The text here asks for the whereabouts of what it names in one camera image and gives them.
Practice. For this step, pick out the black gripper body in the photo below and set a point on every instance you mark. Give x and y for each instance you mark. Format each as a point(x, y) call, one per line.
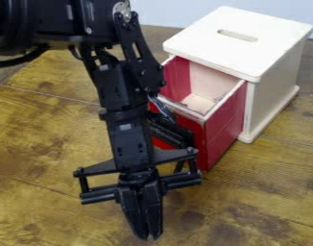
point(128, 168)

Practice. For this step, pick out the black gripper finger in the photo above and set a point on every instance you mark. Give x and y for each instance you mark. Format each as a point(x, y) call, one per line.
point(130, 204)
point(153, 208)

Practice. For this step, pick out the black metal drawer handle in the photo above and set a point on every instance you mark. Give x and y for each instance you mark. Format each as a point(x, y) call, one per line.
point(181, 139)

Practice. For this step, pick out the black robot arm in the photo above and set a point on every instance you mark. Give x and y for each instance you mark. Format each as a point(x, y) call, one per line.
point(101, 31)

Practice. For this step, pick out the red wooden drawer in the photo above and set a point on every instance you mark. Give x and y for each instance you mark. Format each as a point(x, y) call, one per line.
point(215, 112)

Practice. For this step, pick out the white wooden box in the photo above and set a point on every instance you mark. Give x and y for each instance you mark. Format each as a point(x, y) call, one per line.
point(239, 46)

